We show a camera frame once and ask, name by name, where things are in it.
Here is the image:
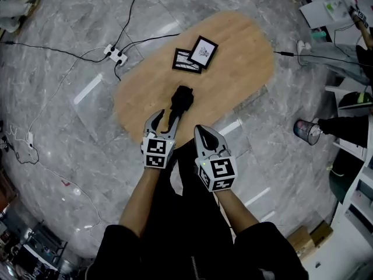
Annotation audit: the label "black item with green stripe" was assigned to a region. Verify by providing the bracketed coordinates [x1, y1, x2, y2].
[337, 91, 373, 110]

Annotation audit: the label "person's black jacket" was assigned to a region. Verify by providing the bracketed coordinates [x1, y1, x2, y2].
[86, 222, 309, 280]

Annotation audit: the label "black mesh waste bin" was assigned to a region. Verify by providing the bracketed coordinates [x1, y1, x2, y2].
[293, 119, 322, 146]

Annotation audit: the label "white shelf unit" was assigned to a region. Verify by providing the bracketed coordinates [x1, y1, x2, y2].
[329, 138, 373, 280]

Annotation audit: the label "white water dispenser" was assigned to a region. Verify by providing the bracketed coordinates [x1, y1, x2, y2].
[299, 0, 355, 30]

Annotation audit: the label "black cloth item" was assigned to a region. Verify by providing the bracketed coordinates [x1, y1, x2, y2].
[161, 85, 195, 134]

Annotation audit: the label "white lounge chair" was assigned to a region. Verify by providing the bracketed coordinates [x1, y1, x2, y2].
[0, 0, 53, 34]

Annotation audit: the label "brown cardboard box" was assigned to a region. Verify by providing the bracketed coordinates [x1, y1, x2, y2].
[287, 220, 335, 261]

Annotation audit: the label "black metal rack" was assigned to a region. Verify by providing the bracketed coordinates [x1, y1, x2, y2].
[0, 220, 69, 280]

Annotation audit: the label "black picture frame dark print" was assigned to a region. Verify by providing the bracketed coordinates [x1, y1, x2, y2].
[171, 47, 203, 75]

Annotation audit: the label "black cable with adapter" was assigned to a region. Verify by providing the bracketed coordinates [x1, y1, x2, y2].
[273, 50, 373, 67]

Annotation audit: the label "white power cable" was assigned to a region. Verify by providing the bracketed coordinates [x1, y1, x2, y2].
[37, 163, 103, 233]
[29, 45, 107, 135]

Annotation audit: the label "person's right forearm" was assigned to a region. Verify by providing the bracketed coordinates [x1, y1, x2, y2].
[214, 188, 260, 235]

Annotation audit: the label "oval wooden table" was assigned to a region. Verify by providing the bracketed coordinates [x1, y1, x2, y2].
[112, 10, 275, 151]

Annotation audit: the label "person's left forearm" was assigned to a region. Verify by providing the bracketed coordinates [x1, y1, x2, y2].
[118, 166, 164, 239]

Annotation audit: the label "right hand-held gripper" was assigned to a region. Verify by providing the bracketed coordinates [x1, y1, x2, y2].
[193, 124, 238, 193]

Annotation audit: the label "person's black trousers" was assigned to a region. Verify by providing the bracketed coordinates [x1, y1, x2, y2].
[139, 140, 235, 274]

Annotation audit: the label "black picture frame pale print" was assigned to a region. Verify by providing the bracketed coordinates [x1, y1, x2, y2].
[188, 35, 219, 70]

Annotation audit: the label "black power cable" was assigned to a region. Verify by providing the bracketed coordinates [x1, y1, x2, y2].
[119, 33, 181, 55]
[0, 40, 109, 64]
[111, 0, 145, 52]

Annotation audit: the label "white square power strip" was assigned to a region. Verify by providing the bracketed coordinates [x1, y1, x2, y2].
[104, 44, 128, 66]

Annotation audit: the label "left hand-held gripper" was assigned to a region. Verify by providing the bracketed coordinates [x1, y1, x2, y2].
[141, 108, 183, 169]

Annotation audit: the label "coiled black cable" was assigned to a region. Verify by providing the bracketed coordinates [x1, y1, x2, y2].
[0, 134, 40, 166]

